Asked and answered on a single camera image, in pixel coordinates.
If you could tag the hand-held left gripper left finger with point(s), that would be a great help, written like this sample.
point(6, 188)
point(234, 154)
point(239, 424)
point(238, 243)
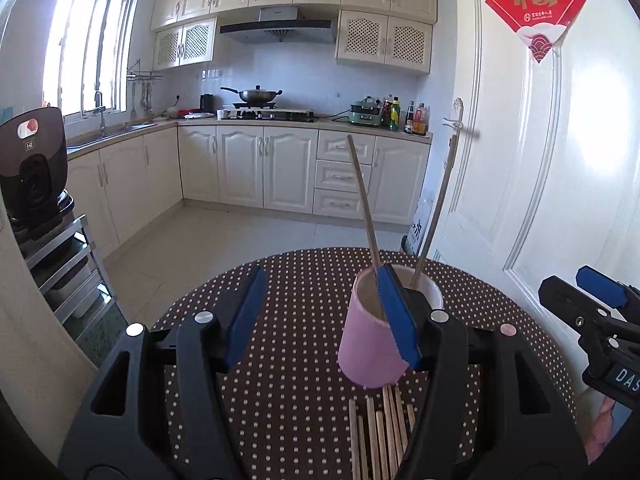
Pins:
point(245, 320)

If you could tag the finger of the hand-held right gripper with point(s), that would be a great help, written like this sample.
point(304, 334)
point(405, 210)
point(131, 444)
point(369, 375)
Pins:
point(570, 300)
point(602, 285)

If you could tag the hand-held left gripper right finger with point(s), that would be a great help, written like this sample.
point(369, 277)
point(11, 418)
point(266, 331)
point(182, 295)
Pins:
point(397, 320)

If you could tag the pink cup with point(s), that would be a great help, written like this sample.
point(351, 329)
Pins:
point(365, 350)

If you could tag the wooden chopstick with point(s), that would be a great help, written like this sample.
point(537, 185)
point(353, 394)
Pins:
point(362, 195)
point(426, 252)

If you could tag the pile of wooden chopsticks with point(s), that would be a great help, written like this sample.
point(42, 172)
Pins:
point(380, 440)

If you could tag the person's right hand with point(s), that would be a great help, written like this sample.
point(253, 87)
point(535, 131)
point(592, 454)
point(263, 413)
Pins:
point(607, 425)

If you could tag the brown polka-dot tablecloth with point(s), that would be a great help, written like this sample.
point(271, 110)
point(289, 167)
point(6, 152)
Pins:
point(300, 385)

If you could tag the white cardboard box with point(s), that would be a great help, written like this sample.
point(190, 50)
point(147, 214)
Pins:
point(416, 230)

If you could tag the white door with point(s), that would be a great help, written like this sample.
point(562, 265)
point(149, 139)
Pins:
point(550, 160)

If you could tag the cream lower kitchen cabinets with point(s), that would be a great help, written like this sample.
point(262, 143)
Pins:
point(240, 165)

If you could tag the metal shelf rack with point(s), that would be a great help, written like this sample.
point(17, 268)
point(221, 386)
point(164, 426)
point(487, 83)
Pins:
point(75, 260)

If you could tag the dark sauce bottle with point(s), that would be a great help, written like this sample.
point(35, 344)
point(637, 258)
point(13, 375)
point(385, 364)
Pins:
point(386, 112)
point(409, 120)

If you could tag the orange sauce bottle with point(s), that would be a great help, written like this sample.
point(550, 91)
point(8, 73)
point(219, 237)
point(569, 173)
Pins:
point(421, 121)

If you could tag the green bottle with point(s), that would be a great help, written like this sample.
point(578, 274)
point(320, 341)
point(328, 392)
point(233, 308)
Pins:
point(395, 117)

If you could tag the green electric cooker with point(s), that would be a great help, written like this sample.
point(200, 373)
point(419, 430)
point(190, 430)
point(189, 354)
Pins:
point(365, 115)

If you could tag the gas stove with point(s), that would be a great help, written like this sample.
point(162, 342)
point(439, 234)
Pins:
point(280, 114)

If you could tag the black kettle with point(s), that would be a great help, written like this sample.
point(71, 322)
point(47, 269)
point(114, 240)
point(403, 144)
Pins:
point(207, 102)

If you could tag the steel sink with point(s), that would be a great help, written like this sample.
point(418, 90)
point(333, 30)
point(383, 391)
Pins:
point(135, 127)

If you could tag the steel wok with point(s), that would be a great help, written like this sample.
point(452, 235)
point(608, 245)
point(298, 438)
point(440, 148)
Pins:
point(255, 95)

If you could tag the steel faucet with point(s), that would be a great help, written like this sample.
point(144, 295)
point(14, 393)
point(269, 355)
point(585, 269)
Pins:
point(101, 110)

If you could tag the range hood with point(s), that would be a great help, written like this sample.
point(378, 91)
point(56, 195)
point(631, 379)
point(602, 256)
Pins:
point(275, 27)

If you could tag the barred window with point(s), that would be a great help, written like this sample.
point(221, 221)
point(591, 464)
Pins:
point(95, 35)

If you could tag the wall utensil rack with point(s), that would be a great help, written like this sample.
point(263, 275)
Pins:
point(144, 77)

